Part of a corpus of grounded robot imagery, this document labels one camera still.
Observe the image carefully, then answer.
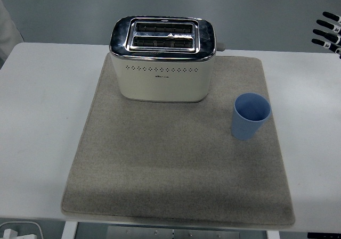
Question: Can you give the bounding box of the grey metal plate with screws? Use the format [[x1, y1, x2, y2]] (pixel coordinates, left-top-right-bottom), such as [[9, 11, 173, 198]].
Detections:
[[106, 225, 240, 239]]

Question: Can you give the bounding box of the blue ribbed plastic cup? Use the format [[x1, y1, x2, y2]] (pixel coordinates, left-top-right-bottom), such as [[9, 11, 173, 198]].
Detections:
[[230, 92, 272, 141]]

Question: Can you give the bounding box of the white block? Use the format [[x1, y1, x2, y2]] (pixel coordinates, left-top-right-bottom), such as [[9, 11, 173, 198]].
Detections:
[[2, 228, 37, 239]]

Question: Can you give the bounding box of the grey bin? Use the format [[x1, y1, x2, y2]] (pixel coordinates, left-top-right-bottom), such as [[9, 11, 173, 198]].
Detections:
[[0, 221, 43, 239]]

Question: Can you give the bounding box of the beige fabric table mat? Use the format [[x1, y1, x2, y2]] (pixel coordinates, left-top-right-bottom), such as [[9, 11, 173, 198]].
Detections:
[[60, 53, 296, 226]]

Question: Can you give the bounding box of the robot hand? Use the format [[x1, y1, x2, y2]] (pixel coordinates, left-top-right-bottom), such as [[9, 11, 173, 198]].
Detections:
[[311, 11, 341, 60]]

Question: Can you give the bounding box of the black object below table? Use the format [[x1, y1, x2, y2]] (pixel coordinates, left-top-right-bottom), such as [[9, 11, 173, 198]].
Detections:
[[307, 232, 341, 239]]

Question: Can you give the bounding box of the cream and chrome toaster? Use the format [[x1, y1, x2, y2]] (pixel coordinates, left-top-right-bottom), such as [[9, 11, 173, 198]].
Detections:
[[108, 15, 226, 103]]

